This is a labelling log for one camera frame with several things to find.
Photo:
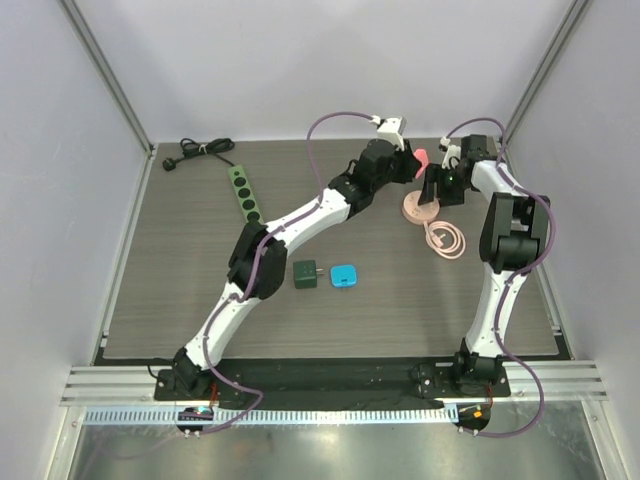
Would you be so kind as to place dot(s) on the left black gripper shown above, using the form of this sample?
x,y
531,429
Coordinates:
x,y
409,164

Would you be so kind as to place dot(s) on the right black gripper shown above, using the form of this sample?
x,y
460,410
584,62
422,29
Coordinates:
x,y
437,182

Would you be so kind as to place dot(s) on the pink round socket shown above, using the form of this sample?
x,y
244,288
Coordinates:
x,y
419,214

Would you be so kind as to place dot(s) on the pink plug adapter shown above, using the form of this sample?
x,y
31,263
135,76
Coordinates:
x,y
422,157

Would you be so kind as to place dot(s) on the blue plug adapter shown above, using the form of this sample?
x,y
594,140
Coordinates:
x,y
343,276

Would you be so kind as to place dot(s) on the dark green cube plug adapter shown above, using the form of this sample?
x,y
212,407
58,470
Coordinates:
x,y
306,274

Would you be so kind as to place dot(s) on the green power strip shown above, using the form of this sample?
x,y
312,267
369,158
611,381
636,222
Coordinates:
x,y
244,194

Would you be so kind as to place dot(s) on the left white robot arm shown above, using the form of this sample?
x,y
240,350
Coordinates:
x,y
258,262

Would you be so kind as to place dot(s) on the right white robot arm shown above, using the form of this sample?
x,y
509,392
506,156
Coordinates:
x,y
517,232

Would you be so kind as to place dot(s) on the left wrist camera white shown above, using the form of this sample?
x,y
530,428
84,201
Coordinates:
x,y
391,130

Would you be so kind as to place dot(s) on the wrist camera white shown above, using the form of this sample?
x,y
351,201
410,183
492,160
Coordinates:
x,y
391,130
449,148

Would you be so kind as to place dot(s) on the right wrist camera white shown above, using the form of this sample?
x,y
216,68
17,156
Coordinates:
x,y
449,148

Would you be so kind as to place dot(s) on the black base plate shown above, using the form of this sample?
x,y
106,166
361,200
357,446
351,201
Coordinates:
x,y
334,384

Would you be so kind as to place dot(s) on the slotted cable duct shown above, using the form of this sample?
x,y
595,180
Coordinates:
x,y
184,416

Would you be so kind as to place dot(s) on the aluminium front rail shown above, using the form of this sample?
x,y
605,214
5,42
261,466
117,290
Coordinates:
x,y
129,385

